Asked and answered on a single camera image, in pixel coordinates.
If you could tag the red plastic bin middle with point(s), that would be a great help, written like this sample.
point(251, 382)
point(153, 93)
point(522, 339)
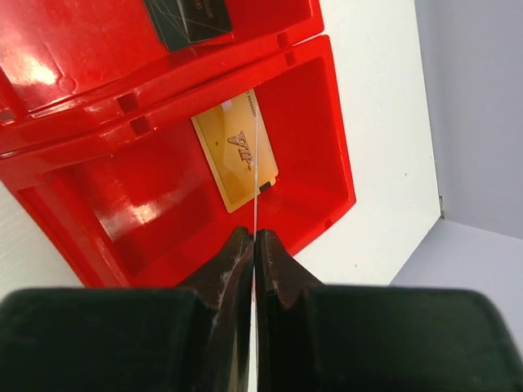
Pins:
point(71, 70)

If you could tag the red plastic bin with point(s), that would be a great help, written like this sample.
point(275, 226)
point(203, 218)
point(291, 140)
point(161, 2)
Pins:
point(71, 70)
point(135, 204)

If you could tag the gold card pocket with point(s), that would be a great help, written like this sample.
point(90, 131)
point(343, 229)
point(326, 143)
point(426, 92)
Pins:
point(226, 134)

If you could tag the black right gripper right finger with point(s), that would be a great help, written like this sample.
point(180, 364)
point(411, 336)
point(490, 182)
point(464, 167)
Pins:
point(314, 336)

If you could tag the red plastic bin right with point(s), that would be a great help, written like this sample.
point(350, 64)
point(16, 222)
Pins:
point(135, 204)

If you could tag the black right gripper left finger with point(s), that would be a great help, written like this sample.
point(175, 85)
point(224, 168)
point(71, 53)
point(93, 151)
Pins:
point(190, 337)

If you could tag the dark grey card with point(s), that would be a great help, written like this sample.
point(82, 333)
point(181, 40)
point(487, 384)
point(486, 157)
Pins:
point(185, 23)

